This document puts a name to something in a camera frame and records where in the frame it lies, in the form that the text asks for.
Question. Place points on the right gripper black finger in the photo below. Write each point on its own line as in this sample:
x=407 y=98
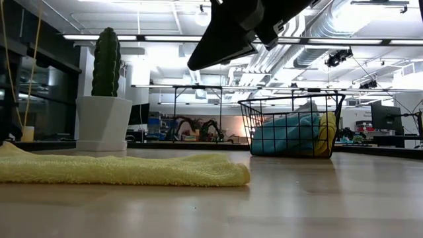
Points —
x=231 y=59
x=228 y=33

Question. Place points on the grey microfiber towel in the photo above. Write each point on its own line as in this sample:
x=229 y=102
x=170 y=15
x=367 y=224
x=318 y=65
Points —
x=309 y=107

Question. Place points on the yellow microfiber towel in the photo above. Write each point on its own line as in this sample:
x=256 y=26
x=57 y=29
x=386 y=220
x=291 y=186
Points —
x=327 y=132
x=115 y=170

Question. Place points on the black background robot arm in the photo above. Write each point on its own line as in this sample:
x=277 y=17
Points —
x=209 y=127
x=183 y=127

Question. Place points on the linear ceiling light fixture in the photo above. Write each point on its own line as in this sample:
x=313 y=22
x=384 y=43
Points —
x=165 y=38

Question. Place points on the black ceiling spotlight cluster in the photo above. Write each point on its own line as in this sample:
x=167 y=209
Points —
x=368 y=85
x=337 y=59

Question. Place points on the small cardboard box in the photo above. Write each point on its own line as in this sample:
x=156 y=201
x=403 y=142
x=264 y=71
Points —
x=239 y=139

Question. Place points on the black computer monitor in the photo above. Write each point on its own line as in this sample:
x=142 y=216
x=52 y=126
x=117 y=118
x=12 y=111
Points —
x=138 y=114
x=385 y=119

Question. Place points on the white faceted plant pot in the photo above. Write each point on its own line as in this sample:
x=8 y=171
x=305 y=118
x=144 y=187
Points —
x=104 y=122

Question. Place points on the dark shelving structure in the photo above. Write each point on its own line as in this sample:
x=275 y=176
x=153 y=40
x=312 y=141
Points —
x=62 y=63

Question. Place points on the black background desk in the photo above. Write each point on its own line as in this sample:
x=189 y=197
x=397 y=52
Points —
x=396 y=139

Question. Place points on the yellow cup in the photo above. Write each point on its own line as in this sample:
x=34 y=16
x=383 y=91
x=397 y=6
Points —
x=28 y=134

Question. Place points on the silver ceiling air duct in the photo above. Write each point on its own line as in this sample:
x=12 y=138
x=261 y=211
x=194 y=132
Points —
x=314 y=56

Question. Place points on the black background station frame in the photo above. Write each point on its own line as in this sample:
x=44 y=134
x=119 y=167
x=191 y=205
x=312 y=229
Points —
x=175 y=99

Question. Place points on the black aluminium table frame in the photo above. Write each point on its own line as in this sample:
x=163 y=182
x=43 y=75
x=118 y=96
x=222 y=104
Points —
x=181 y=145

